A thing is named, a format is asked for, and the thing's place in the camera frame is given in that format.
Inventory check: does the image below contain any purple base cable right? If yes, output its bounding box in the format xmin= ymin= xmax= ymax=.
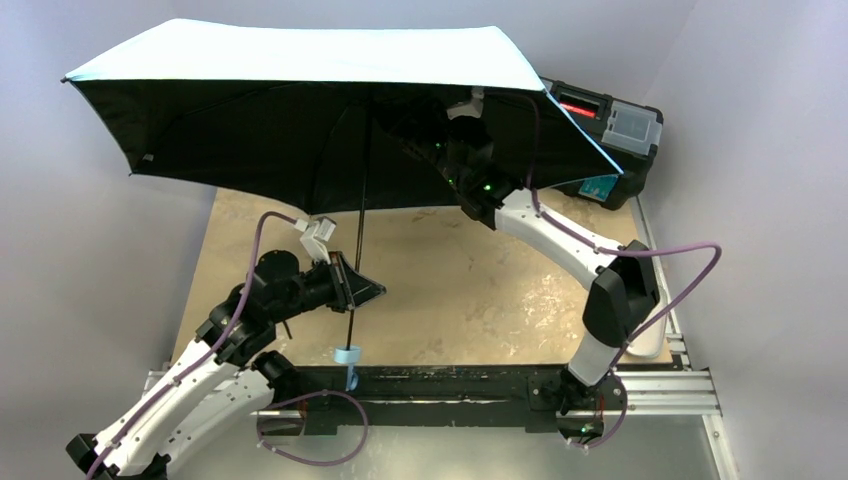
xmin=568 ymin=374 xmax=628 ymax=450

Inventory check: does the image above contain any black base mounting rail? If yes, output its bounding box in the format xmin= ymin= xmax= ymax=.
xmin=253 ymin=362 xmax=625 ymax=438

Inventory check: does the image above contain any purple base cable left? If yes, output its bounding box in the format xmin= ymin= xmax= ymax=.
xmin=256 ymin=388 xmax=370 ymax=467

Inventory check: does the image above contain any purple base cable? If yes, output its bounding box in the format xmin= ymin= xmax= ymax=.
xmin=568 ymin=374 xmax=628 ymax=450
xmin=256 ymin=388 xmax=370 ymax=467

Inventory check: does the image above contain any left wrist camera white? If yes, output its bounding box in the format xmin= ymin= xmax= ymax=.
xmin=294 ymin=216 xmax=337 ymax=263

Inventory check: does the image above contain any light blue folding umbrella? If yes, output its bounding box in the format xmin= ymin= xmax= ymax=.
xmin=60 ymin=17 xmax=625 ymax=392

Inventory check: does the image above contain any black toolbox with clear lids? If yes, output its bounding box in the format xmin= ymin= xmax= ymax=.
xmin=542 ymin=78 xmax=664 ymax=210

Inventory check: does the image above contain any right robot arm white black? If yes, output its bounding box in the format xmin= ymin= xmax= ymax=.
xmin=386 ymin=114 xmax=660 ymax=412

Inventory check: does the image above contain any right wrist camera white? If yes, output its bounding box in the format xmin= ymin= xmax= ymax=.
xmin=446 ymin=86 xmax=485 ymax=120

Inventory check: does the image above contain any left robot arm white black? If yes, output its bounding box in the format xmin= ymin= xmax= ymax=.
xmin=65 ymin=250 xmax=386 ymax=479

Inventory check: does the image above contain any aluminium frame rail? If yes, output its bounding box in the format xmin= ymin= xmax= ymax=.
xmin=135 ymin=198 xmax=740 ymax=480

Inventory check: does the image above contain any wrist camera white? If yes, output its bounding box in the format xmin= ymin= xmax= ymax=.
xmin=294 ymin=216 xmax=337 ymax=263
xmin=446 ymin=86 xmax=485 ymax=120

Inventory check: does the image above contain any white glasses case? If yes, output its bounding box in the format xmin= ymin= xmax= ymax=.
xmin=626 ymin=304 xmax=667 ymax=360

